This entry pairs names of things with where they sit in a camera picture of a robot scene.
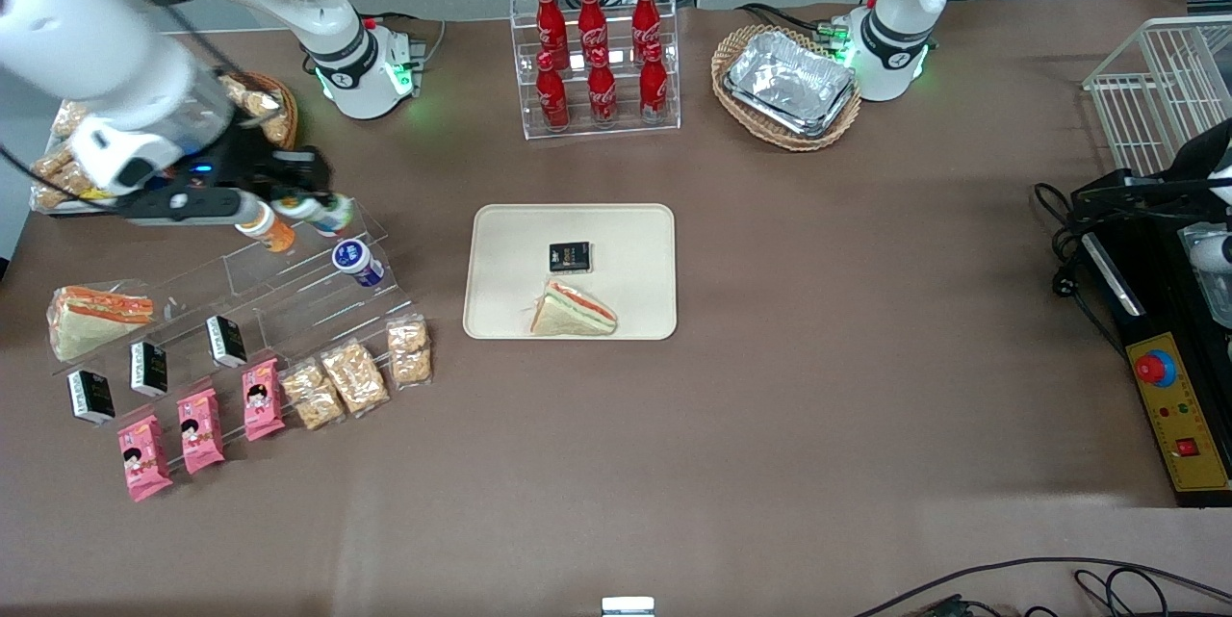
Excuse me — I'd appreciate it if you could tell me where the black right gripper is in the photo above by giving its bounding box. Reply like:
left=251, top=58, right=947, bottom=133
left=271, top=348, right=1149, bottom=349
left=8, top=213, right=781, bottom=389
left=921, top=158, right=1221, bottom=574
left=188, top=121, right=333, bottom=214

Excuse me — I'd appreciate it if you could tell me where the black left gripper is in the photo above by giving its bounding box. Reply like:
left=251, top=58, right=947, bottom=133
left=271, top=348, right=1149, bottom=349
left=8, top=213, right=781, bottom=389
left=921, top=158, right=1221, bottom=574
left=1073, top=116, right=1232, bottom=219

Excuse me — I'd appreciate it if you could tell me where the green gum bottle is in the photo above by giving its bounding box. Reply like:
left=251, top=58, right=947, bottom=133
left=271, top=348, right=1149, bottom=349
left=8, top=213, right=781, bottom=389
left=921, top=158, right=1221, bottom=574
left=274, top=193, right=355, bottom=238

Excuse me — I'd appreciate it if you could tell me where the orange gum bottle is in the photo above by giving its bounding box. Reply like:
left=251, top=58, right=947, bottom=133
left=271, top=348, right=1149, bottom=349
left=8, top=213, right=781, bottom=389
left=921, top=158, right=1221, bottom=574
left=236, top=213, right=296, bottom=254

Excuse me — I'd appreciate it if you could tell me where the blue gum bottle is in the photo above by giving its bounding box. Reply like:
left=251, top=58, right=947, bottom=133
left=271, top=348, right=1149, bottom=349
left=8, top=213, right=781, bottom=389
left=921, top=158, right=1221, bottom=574
left=332, top=239, right=386, bottom=289

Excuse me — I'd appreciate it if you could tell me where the white rectangular tray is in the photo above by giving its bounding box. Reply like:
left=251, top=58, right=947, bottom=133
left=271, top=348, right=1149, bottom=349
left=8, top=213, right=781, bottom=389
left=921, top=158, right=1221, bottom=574
left=29, top=102, right=116, bottom=217

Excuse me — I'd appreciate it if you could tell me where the aluminium foil tray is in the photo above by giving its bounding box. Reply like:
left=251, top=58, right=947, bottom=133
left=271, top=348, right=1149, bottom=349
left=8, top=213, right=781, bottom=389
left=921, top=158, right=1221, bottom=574
left=724, top=30, right=858, bottom=129
left=724, top=83, right=860, bottom=139

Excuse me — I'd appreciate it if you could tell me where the beige plastic tray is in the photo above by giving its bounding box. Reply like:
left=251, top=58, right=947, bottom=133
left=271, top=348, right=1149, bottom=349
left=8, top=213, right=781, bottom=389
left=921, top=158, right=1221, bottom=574
left=463, top=203, right=678, bottom=341

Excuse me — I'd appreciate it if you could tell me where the round dark wicker basket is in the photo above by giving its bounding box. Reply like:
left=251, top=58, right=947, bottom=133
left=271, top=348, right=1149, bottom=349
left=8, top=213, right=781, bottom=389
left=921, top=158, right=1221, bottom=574
left=221, top=71, right=299, bottom=154

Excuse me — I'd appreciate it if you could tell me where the clear acrylic stepped stand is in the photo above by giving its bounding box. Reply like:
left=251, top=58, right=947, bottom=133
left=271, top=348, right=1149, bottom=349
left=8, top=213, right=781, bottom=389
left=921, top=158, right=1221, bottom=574
left=56, top=196, right=424, bottom=425

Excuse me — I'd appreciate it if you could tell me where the small black box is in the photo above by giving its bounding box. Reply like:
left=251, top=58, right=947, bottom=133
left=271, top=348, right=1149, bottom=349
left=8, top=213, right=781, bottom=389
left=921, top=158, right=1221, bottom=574
left=206, top=314, right=248, bottom=370
left=67, top=370, right=116, bottom=427
left=130, top=340, right=169, bottom=398

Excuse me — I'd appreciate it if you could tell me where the red emergency stop button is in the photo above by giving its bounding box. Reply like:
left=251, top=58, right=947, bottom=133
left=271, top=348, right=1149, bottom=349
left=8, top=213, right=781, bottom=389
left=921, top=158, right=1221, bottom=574
left=1134, top=349, right=1177, bottom=389

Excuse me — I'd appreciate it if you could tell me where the clear cracker pack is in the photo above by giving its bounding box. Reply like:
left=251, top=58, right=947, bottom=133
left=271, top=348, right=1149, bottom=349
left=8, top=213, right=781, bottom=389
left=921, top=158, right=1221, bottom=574
left=279, top=359, right=346, bottom=431
left=386, top=314, right=433, bottom=389
left=320, top=338, right=391, bottom=418

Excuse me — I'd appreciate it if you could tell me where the pink snack pack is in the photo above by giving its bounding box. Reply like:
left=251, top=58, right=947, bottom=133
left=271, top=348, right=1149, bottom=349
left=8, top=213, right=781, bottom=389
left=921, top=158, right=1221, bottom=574
left=117, top=415, right=174, bottom=502
left=177, top=388, right=226, bottom=475
left=242, top=358, right=287, bottom=443

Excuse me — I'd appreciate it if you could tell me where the black yellow control box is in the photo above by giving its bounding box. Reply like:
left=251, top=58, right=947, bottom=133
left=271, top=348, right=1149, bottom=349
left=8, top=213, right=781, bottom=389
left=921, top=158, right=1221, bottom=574
left=1076, top=169, right=1232, bottom=508

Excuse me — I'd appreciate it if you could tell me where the wrapped triangle sandwich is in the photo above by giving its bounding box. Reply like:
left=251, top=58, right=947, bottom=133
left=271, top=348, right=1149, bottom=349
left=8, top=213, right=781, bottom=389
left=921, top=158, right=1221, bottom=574
left=528, top=278, right=618, bottom=338
left=48, top=285, right=155, bottom=363

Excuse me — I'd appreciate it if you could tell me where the red cola bottle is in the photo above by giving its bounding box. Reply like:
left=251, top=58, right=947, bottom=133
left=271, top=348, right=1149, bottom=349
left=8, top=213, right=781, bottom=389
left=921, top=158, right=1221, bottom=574
left=639, top=41, right=669, bottom=122
left=632, top=0, right=662, bottom=55
left=587, top=47, right=619, bottom=125
left=535, top=51, right=571, bottom=132
left=535, top=0, right=569, bottom=69
left=577, top=0, right=607, bottom=60

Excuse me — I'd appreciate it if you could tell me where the clear acrylic bottle rack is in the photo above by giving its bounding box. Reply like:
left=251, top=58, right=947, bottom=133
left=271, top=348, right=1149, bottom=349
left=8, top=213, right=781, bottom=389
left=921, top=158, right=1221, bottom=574
left=510, top=0, right=681, bottom=141

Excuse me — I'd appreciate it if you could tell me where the oval light wicker basket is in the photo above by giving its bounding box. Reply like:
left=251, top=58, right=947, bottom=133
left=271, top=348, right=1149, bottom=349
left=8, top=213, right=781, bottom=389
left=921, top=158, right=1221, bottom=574
left=711, top=24, right=862, bottom=152

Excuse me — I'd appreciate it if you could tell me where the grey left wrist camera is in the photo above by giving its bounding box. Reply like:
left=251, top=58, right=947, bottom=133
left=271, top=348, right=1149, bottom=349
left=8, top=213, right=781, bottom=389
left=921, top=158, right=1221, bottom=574
left=1189, top=230, right=1232, bottom=273

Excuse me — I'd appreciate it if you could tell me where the black coiled cable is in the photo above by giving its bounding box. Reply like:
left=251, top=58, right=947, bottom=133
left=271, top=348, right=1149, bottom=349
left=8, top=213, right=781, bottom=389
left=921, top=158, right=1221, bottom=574
left=1033, top=182, right=1129, bottom=356

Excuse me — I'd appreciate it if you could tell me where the white wire basket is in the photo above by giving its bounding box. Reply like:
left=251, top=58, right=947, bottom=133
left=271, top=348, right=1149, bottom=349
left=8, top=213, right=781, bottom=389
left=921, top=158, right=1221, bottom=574
left=1083, top=15, right=1232, bottom=180

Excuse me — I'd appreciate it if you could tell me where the grey base cable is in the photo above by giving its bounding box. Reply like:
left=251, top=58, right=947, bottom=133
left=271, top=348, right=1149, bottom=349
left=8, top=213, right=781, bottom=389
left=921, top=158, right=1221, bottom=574
left=380, top=13, right=449, bottom=71

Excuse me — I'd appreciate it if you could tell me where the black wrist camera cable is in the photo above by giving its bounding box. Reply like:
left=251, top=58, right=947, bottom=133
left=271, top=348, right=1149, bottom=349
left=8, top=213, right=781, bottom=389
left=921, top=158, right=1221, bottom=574
left=0, top=143, right=126, bottom=209

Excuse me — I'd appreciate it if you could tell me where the long black cable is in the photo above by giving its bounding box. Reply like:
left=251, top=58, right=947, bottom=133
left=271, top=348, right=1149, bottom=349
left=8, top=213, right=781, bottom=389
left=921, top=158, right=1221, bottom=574
left=852, top=556, right=1232, bottom=617

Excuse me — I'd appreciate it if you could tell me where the looped black cable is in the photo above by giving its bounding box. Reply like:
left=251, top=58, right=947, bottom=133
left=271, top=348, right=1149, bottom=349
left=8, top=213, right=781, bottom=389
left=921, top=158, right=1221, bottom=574
left=1073, top=567, right=1170, bottom=617

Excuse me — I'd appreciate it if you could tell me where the black base cable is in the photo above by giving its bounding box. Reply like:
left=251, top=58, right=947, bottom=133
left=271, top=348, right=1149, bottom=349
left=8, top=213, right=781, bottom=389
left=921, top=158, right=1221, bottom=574
left=736, top=3, right=840, bottom=45

